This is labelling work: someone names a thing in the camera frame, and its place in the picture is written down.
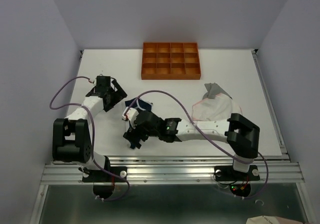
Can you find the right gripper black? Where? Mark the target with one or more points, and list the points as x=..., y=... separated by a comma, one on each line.
x=130, y=135

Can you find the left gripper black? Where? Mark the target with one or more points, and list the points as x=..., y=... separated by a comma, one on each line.
x=119, y=95

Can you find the navy blue underwear white trim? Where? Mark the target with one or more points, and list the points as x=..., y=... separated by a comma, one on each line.
x=140, y=105

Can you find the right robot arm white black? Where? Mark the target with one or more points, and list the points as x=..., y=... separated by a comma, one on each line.
x=241, y=134

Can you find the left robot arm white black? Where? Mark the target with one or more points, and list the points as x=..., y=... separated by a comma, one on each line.
x=74, y=135

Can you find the white pink grey underwear pile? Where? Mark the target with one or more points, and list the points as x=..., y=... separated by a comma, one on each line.
x=216, y=105

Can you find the orange compartment tray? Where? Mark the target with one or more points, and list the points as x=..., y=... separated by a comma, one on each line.
x=170, y=61

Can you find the white pink bag corner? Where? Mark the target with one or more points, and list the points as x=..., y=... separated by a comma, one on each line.
x=270, y=220

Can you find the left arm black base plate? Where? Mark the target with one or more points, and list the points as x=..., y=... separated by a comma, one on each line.
x=98, y=176

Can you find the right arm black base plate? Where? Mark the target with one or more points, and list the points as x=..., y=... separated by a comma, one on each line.
x=226, y=173

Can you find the aluminium rail frame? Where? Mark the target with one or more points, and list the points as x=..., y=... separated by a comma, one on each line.
x=180, y=188

